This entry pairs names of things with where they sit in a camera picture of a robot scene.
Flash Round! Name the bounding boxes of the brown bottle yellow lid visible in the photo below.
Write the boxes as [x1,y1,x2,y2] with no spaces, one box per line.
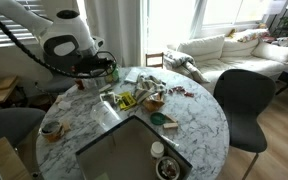
[105,75,113,83]

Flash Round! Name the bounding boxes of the small wooden chair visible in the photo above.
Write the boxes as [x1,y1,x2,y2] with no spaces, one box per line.
[145,52,164,68]

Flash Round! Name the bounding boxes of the yellow card packet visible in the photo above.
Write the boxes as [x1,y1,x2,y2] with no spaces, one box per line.
[119,92,137,110]

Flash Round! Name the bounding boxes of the clear plastic piece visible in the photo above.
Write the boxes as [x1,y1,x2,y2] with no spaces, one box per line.
[58,101,71,110]

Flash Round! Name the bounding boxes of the grey chair front left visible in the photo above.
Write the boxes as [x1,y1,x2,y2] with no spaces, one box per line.
[0,107,46,147]

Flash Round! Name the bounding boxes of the clear plastic measuring cup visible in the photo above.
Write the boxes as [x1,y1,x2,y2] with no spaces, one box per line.
[90,101,121,131]

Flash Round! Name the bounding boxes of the folded grey blanket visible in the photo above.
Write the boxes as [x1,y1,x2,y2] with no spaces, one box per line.
[163,50,209,83]

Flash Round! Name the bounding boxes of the white sofa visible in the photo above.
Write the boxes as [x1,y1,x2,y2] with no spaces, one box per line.
[164,34,288,93]

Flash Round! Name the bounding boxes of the green bottle red cap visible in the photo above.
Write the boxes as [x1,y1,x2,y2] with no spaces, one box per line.
[112,67,119,82]

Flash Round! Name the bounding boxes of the brown paper bag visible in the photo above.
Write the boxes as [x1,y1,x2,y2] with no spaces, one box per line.
[143,93,164,112]

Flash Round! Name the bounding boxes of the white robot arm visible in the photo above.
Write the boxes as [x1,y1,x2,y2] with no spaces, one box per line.
[0,0,117,79]

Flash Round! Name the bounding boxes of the bowl with dark contents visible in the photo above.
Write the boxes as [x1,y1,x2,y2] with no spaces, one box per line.
[155,156,180,180]

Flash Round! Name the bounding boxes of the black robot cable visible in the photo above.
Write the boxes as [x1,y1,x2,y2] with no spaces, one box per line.
[0,6,118,79]

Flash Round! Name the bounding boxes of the green round lid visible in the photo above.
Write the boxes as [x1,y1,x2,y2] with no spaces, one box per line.
[150,112,165,125]

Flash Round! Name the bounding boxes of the glass jar with brown contents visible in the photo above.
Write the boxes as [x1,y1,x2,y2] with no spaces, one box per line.
[41,121,64,142]

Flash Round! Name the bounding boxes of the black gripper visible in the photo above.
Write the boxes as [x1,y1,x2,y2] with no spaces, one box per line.
[72,56,116,77]

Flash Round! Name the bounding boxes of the red candy pieces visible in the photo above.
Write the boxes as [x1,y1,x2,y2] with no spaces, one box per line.
[168,86,194,97]

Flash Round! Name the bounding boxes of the striped cloth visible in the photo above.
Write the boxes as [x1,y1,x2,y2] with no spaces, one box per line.
[134,74,166,103]

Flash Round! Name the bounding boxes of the grey chair by window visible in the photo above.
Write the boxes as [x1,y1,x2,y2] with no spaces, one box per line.
[35,73,75,94]

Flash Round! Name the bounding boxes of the wooden blocks by lid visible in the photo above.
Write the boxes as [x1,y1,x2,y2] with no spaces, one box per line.
[163,115,178,129]

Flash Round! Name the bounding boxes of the white paper sheet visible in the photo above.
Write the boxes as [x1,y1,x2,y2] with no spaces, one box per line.
[125,68,142,83]

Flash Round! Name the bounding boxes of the hot sauce bottle red cap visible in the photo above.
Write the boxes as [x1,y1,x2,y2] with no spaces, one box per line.
[75,79,85,90]

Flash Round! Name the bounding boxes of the dark grey dining chair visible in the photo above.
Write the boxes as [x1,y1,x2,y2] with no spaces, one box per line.
[213,69,276,180]

